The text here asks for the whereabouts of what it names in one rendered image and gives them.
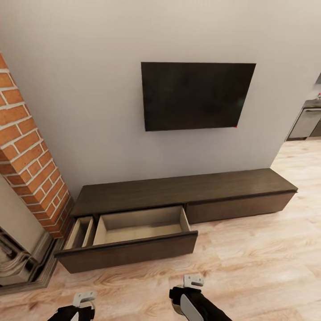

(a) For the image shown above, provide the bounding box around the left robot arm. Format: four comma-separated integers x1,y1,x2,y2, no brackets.
47,290,98,321

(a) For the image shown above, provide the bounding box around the pillar candle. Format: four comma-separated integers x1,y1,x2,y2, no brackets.
172,284,184,315
81,301,95,309

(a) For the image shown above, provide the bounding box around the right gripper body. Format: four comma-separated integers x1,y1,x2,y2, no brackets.
172,286,187,305

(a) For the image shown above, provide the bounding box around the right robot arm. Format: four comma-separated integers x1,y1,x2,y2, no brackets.
169,274,232,321

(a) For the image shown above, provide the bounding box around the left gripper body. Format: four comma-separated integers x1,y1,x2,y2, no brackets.
75,306,92,321

